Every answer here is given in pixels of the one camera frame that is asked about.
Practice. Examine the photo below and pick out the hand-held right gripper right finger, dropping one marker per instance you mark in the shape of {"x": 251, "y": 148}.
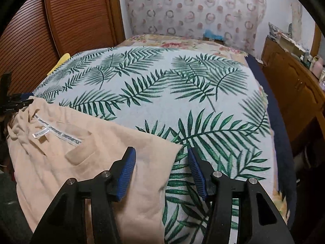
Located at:
{"x": 198, "y": 175}

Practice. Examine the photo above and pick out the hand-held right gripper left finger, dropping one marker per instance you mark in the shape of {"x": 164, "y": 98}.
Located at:
{"x": 125, "y": 175}

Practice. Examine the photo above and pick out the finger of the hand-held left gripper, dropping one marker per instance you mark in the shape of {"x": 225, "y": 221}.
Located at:
{"x": 24, "y": 103}
{"x": 25, "y": 96}

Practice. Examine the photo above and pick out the peach printed t-shirt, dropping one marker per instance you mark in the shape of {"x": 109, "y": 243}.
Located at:
{"x": 76, "y": 170}

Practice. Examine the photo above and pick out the yellow plush toy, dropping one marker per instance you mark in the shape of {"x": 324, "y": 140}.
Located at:
{"x": 62, "y": 61}

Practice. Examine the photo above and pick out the wooden louvered wardrobe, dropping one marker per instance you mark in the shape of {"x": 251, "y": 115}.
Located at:
{"x": 76, "y": 17}

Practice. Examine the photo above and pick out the palm leaf print sheet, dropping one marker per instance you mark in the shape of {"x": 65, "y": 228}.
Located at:
{"x": 165, "y": 86}

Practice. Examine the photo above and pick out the white trash bin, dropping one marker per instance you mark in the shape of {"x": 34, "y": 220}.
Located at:
{"x": 304, "y": 155}

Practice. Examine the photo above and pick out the wooden sideboard cabinet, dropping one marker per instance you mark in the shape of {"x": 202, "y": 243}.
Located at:
{"x": 292, "y": 81}

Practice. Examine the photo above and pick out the small brown box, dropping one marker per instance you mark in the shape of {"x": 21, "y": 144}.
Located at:
{"x": 215, "y": 41}

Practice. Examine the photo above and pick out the floral blanket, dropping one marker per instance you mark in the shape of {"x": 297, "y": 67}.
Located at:
{"x": 177, "y": 40}

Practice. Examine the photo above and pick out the blue cloth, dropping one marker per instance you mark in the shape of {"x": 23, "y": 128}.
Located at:
{"x": 210, "y": 33}

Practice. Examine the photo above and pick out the pink bottle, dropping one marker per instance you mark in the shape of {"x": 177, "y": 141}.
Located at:
{"x": 317, "y": 67}

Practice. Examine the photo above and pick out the cardboard box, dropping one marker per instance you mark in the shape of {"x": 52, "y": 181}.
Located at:
{"x": 289, "y": 42}

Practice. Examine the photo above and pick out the patterned cushion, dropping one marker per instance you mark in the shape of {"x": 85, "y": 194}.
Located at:
{"x": 274, "y": 29}

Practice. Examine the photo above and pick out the circle patterned curtain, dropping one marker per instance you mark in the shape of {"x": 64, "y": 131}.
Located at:
{"x": 190, "y": 7}

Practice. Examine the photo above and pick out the beige patterned side curtain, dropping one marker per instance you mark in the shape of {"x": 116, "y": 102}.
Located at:
{"x": 295, "y": 17}

